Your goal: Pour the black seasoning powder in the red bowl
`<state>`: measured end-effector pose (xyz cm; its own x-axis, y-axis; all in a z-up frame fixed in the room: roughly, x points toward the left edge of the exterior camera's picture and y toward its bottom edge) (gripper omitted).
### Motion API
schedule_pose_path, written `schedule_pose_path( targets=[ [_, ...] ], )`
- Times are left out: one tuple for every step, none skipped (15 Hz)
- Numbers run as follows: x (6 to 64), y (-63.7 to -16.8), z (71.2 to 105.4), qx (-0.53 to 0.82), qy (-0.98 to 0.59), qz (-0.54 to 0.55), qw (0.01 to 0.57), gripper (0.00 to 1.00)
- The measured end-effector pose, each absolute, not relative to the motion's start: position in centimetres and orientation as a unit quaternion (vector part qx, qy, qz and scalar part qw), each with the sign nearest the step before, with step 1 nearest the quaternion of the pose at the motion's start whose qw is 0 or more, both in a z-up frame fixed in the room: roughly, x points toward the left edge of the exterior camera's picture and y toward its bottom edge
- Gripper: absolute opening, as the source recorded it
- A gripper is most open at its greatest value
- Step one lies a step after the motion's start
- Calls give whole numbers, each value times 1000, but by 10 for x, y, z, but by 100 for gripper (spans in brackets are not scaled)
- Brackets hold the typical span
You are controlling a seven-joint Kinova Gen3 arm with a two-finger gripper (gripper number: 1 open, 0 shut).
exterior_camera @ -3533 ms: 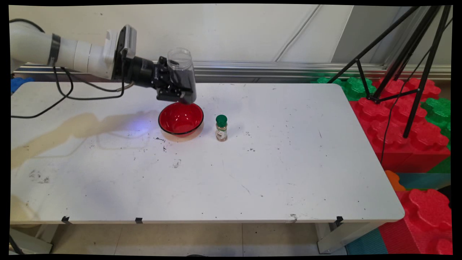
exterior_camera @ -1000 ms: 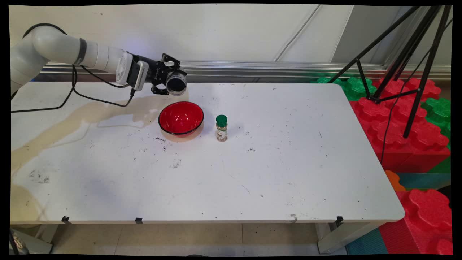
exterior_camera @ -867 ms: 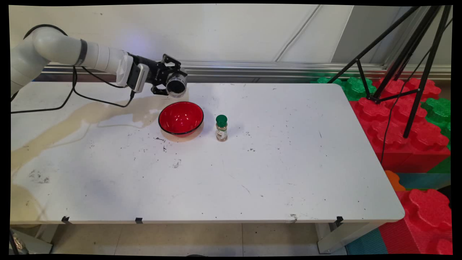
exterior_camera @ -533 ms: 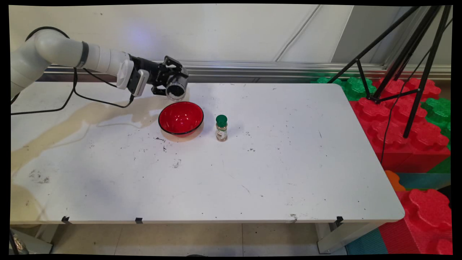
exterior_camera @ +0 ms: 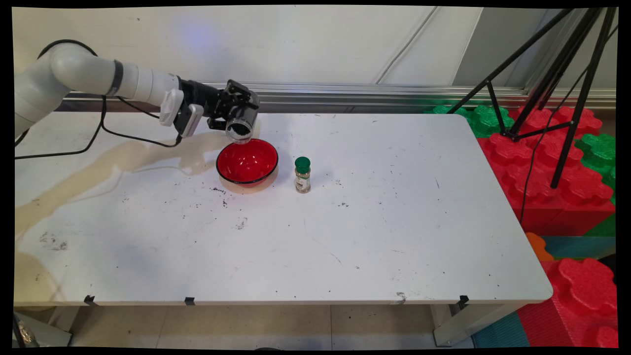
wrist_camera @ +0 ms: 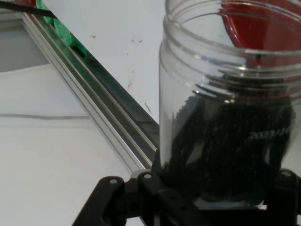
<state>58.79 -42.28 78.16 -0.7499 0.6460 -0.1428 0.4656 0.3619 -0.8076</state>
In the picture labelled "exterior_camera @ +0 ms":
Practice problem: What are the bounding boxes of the red bowl with black rim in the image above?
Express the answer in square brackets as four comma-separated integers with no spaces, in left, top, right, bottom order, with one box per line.
[216,138,279,187]

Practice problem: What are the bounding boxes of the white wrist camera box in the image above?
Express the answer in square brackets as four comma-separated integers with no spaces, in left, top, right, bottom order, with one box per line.
[159,89,185,127]

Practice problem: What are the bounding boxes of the teal foam tile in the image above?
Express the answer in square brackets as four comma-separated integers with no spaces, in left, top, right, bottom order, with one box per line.
[542,236,617,260]

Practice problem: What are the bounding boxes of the grey wrist webcam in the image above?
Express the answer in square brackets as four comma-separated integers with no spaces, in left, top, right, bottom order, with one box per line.
[174,104,204,138]

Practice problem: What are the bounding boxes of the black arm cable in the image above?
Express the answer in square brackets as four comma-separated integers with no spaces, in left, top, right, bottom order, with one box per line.
[15,39,183,161]

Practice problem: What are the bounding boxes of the black tripod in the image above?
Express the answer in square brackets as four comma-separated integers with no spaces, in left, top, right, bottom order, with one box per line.
[446,7,619,189]

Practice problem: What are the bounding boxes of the aluminium wall rail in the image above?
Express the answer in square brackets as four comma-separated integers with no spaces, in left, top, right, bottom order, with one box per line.
[54,81,617,113]

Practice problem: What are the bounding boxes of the red foam block stack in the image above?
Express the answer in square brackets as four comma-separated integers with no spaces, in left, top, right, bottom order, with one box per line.
[477,105,617,237]

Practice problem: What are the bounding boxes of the white table leg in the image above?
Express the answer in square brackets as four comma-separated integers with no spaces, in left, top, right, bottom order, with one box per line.
[14,306,79,347]
[431,303,523,347]

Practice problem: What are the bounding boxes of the green foam block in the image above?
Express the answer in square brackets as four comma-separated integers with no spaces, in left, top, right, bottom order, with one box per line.
[425,105,516,139]
[574,133,617,205]

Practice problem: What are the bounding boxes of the orange foam tile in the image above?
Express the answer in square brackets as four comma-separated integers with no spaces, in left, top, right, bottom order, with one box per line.
[525,232,555,262]

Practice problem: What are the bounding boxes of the clear jar with black seeds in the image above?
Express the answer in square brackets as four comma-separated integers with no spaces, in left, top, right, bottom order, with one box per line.
[224,101,260,145]

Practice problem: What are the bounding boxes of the spice bottle with green cap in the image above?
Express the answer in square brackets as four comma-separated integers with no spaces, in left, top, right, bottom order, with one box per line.
[294,157,312,194]

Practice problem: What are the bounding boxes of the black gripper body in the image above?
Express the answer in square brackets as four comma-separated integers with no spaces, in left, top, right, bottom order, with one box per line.
[178,78,225,119]

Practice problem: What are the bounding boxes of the teal foam mat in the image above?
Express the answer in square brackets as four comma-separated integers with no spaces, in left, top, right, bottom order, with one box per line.
[472,311,530,349]

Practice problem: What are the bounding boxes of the black arm strap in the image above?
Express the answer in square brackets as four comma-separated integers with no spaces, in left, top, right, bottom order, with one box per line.
[107,59,125,98]

